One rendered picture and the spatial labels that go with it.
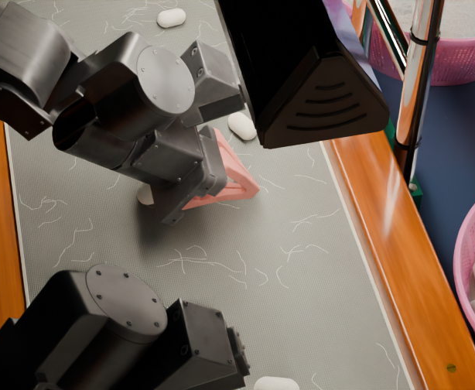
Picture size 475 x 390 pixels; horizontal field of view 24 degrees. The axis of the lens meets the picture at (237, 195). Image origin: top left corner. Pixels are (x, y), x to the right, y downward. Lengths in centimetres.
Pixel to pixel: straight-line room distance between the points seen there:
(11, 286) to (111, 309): 36
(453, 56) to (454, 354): 39
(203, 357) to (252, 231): 38
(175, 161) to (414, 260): 22
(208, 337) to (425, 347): 30
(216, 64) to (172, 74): 5
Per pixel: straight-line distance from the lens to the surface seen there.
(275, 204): 104
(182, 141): 94
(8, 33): 90
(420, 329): 94
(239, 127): 109
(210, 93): 90
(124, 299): 66
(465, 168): 119
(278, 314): 97
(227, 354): 68
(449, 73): 124
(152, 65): 87
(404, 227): 101
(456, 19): 126
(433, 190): 116
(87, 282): 65
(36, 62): 89
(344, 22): 71
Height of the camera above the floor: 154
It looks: 49 degrees down
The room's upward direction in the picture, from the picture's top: straight up
